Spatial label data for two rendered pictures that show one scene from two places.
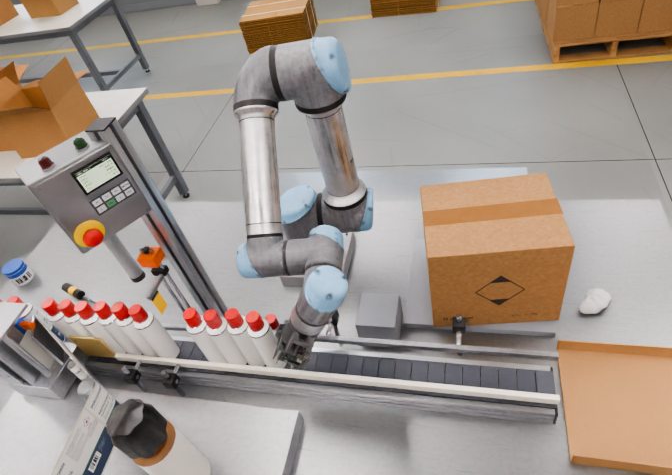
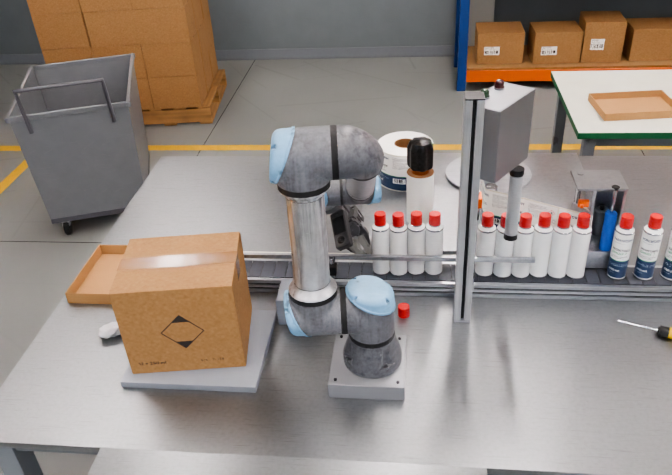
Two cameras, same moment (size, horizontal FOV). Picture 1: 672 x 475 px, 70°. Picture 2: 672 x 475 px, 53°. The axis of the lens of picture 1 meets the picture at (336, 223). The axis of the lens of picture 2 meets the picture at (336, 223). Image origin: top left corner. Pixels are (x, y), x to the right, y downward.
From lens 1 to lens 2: 225 cm
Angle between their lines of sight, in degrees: 103
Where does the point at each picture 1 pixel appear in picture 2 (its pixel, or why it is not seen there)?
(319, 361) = (346, 273)
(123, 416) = (421, 140)
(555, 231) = (136, 246)
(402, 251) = (272, 383)
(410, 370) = (274, 271)
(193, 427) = not seen: hidden behind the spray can
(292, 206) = (369, 279)
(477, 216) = (189, 257)
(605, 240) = (59, 391)
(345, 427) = not seen: hidden behind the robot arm
